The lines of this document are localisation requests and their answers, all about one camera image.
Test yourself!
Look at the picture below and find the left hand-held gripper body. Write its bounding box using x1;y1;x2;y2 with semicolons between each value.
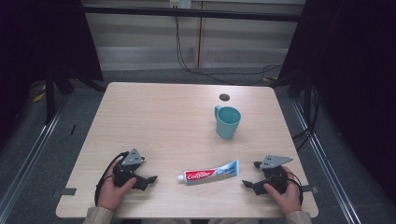
112;147;146;189

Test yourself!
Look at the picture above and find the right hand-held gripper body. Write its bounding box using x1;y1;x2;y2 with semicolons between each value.
260;154;294;195

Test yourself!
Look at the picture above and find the person's right hand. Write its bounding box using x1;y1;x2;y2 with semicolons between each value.
263;165;303;216

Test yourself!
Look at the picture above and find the person's left hand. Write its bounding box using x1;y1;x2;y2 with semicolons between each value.
97;159;138;213

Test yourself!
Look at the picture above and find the teal cup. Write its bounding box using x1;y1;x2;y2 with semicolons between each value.
214;105;243;140

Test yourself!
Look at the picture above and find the toothpaste tube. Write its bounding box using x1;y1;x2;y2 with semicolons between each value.
177;159;241;187

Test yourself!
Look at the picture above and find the black metal stand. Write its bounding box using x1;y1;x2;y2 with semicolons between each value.
29;66;107;126

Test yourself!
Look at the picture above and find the yellow floor scrap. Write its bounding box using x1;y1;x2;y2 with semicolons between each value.
32;91;47;104

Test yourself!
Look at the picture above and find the dark curtain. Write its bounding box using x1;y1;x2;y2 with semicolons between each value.
0;0;105;147
277;0;396;204

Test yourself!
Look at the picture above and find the black horizontal bar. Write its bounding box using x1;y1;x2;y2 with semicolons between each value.
81;5;302;23

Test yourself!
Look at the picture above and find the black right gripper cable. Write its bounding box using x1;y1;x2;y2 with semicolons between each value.
288;171;304;206

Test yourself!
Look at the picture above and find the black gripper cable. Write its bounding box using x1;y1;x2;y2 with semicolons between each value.
288;171;304;206
93;150;130;207

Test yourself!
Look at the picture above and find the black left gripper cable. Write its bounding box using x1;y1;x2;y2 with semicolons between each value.
93;150;130;207

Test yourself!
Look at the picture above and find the metal floor rail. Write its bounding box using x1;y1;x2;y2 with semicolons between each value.
290;98;362;224
0;105;64;220

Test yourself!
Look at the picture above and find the black cable bundle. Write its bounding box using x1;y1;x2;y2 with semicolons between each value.
291;87;322;152

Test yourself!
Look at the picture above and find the black wall cable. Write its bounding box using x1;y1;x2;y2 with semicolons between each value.
174;15;283;87

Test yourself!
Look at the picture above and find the wall socket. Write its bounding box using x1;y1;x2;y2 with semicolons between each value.
169;0;192;10

